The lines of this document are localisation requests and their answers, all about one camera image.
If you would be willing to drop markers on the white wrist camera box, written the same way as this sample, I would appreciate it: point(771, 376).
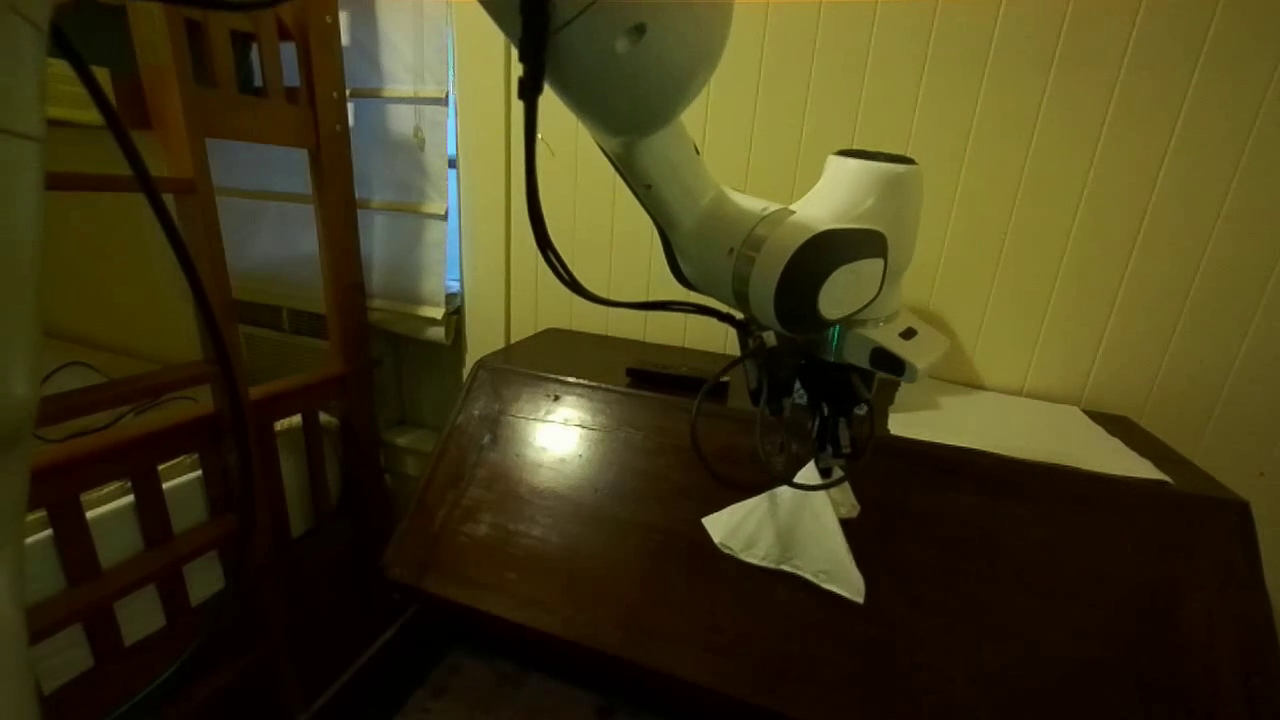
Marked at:
point(901, 347)

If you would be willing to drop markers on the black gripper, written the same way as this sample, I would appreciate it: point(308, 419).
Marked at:
point(814, 381)

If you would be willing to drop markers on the dark wooden desk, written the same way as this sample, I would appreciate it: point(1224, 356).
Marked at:
point(601, 561)

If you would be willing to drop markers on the white tissue square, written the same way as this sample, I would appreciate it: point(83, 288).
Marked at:
point(785, 542)

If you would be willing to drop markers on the white paper sheet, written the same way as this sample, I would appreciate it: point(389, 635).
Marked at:
point(1026, 434)

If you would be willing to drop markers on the white window blind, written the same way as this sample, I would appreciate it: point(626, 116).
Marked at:
point(403, 160)

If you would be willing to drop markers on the black remote control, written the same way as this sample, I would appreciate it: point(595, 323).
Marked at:
point(675, 381)

